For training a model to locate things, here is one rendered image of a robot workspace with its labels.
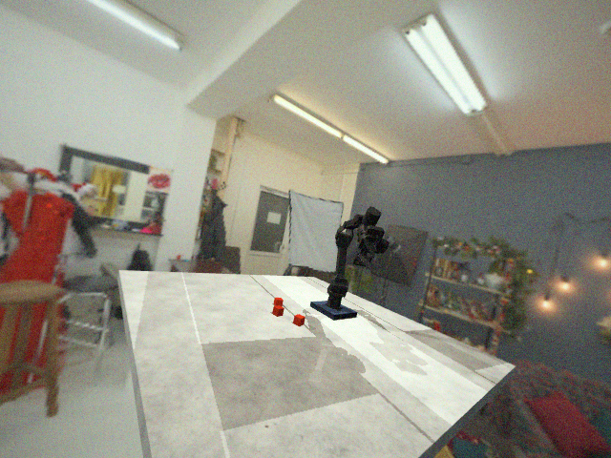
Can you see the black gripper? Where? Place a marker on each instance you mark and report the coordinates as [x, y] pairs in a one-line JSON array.
[[368, 240]]

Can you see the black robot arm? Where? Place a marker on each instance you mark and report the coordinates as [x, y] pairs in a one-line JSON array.
[[338, 287]]

